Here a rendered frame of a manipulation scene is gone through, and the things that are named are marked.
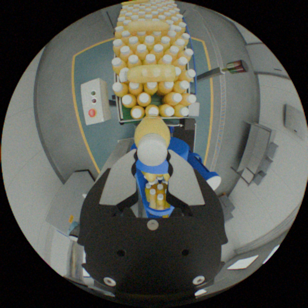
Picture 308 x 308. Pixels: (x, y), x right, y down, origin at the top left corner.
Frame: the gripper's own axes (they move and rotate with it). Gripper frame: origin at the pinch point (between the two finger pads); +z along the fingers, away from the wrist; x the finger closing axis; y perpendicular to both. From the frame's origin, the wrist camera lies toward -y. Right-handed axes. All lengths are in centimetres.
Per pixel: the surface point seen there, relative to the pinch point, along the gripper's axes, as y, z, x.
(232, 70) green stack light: -29, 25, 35
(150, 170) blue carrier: 17.7, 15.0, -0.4
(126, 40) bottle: -41, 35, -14
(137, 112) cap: -2.0, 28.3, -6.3
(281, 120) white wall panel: -59, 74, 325
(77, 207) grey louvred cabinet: 133, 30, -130
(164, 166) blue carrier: 15.2, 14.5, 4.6
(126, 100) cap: -7.3, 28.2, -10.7
